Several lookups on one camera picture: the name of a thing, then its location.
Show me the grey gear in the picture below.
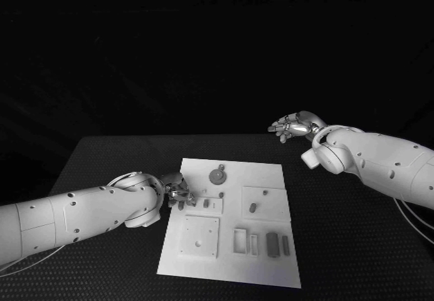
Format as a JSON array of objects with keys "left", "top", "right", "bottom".
[{"left": 208, "top": 168, "right": 228, "bottom": 186}]

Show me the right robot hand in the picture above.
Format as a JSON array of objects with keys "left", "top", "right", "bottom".
[{"left": 267, "top": 110, "right": 329, "bottom": 144}]

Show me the thick grey cylinder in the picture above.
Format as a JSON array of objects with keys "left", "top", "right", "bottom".
[{"left": 266, "top": 232, "right": 281, "bottom": 258}]

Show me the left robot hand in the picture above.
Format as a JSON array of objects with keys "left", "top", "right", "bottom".
[{"left": 159, "top": 172, "right": 198, "bottom": 211}]

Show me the white cable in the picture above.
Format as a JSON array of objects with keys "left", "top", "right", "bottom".
[
  {"left": 401, "top": 200, "right": 434, "bottom": 231},
  {"left": 0, "top": 244, "right": 67, "bottom": 278},
  {"left": 392, "top": 198, "right": 434, "bottom": 244}
]

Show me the white task board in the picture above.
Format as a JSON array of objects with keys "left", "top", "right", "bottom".
[{"left": 156, "top": 157, "right": 302, "bottom": 289}]

